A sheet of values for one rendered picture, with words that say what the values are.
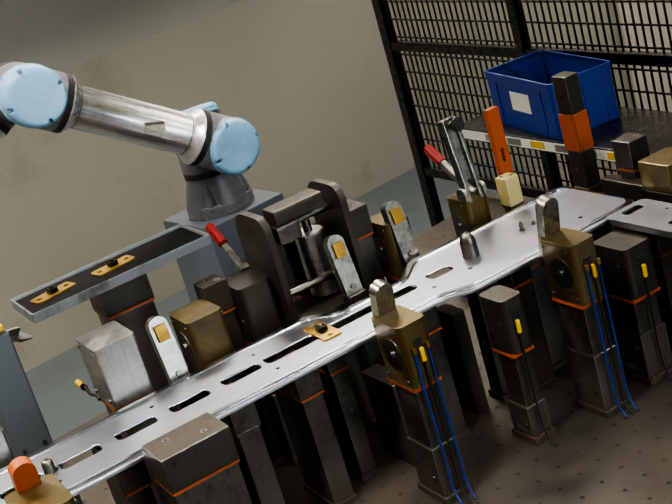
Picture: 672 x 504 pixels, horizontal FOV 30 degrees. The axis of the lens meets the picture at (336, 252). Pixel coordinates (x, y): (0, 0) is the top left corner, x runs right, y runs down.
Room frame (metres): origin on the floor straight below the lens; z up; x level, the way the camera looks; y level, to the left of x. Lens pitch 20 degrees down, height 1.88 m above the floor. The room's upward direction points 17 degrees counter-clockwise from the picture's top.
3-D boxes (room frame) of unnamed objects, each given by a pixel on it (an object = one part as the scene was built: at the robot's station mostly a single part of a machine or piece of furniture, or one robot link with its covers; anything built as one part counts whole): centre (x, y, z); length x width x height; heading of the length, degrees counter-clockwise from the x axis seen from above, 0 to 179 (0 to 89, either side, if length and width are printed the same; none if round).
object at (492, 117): (2.44, -0.38, 0.95); 0.03 x 0.01 x 0.50; 116
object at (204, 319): (2.14, 0.28, 0.89); 0.12 x 0.08 x 0.38; 26
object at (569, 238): (2.04, -0.40, 0.87); 0.12 x 0.07 x 0.35; 26
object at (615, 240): (2.11, -0.51, 0.84); 0.12 x 0.07 x 0.28; 26
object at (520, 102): (2.80, -0.58, 1.10); 0.30 x 0.17 x 0.13; 17
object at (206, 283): (2.21, 0.24, 0.90); 0.05 x 0.05 x 0.40; 26
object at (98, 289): (2.26, 0.42, 1.16); 0.37 x 0.14 x 0.02; 116
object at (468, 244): (2.20, -0.24, 1.02); 0.03 x 0.03 x 0.07
